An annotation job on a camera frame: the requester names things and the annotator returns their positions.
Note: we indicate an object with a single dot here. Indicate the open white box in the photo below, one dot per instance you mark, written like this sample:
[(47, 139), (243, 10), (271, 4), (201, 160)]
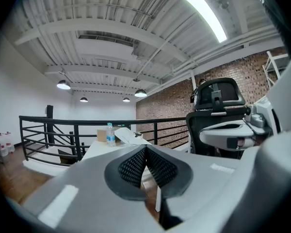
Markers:
[(127, 136)]

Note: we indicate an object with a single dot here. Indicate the open cardboard box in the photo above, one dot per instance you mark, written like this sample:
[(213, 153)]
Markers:
[(101, 136)]

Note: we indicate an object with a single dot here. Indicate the dome pendant lamp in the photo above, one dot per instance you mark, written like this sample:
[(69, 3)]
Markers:
[(83, 99), (140, 93), (63, 84), (126, 99)]

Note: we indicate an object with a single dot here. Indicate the white table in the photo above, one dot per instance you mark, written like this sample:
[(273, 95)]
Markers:
[(97, 149)]

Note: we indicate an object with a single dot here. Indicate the clear plastic water bottle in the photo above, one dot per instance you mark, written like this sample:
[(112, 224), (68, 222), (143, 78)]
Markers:
[(110, 136)]

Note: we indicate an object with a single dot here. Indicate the white jug red cap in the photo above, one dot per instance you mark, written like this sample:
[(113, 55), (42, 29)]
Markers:
[(3, 148), (11, 144)]

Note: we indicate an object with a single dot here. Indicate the round ceiling sensor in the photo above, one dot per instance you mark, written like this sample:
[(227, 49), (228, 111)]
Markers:
[(224, 3)]

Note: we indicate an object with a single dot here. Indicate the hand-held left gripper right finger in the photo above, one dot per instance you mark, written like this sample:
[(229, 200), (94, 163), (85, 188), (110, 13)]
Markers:
[(208, 190)]

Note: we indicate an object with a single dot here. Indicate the black pillar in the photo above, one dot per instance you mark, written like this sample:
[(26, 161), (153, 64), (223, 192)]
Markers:
[(50, 122)]

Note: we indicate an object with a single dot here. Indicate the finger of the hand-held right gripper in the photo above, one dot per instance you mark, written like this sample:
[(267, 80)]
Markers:
[(220, 136)]

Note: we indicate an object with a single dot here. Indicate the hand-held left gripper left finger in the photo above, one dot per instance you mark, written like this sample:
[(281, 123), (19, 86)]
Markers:
[(87, 190)]

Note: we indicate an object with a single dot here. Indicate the white ceiling tube light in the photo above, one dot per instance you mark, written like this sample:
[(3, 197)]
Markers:
[(205, 14)]

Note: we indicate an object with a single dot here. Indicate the black office chair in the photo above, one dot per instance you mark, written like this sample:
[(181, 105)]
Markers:
[(218, 93)]

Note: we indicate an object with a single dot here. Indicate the white metal shelf rack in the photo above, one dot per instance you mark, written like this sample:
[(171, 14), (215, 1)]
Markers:
[(271, 62)]

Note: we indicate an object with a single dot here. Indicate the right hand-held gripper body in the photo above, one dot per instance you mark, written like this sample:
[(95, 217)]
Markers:
[(286, 101)]

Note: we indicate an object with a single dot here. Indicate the flat brown cardboard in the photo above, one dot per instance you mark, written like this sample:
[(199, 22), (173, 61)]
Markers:
[(66, 160)]

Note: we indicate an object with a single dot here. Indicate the black metal railing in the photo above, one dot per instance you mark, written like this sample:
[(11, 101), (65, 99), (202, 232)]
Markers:
[(77, 130)]

